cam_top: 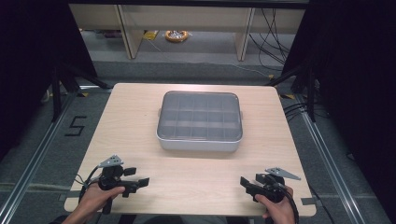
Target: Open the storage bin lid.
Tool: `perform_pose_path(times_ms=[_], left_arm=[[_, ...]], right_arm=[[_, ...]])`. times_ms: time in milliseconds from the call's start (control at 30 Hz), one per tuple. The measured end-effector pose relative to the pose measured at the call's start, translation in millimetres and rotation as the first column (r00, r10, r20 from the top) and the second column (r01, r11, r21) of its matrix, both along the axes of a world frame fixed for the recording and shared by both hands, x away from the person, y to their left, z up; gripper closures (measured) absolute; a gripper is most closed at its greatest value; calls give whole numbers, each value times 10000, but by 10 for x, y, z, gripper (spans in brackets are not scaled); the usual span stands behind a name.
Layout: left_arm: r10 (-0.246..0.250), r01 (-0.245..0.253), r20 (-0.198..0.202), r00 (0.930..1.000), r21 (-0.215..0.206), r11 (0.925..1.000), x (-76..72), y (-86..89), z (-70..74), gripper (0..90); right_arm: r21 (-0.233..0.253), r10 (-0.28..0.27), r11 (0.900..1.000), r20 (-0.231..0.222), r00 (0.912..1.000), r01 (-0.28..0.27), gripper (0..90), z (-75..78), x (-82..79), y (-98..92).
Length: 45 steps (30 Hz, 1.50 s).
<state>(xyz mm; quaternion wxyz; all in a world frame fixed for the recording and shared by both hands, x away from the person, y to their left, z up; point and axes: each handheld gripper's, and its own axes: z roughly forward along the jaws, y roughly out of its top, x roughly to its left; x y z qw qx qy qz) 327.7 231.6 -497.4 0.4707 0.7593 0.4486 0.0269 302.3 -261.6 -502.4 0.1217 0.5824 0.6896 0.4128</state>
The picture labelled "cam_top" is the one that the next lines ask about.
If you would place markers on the black curtain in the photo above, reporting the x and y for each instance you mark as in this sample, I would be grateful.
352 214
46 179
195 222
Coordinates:
358 77
31 62

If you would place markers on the beige wooden desk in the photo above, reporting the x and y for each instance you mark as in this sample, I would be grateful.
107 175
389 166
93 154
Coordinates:
186 18

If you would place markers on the person's right hand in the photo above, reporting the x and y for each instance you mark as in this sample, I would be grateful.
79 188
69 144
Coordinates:
281 213

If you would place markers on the person's left hand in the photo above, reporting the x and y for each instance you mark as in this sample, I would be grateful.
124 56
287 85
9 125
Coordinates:
91 199

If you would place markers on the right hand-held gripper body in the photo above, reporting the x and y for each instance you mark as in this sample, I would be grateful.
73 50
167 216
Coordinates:
274 189

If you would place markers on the grey tape strip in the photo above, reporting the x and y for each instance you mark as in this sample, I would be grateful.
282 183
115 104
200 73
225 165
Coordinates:
70 195
308 201

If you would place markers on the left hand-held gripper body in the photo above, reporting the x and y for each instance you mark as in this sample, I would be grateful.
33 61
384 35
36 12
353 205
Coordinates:
112 179

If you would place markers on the aluminium floor rail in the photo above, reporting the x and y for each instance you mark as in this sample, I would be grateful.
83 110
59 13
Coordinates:
31 165
330 168

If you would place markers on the black metal stand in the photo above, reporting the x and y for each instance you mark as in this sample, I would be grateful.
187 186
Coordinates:
311 93
56 93

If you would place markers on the yellow flat object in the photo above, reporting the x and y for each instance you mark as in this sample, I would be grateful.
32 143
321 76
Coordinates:
150 35

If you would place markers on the clear plastic box lid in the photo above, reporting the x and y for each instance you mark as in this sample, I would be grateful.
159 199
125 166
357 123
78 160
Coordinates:
199 115

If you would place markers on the grey compartment storage box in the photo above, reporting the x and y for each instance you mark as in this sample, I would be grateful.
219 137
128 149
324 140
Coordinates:
199 146

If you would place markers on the person's dark trousers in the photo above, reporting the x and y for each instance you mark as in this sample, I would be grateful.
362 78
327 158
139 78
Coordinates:
180 219

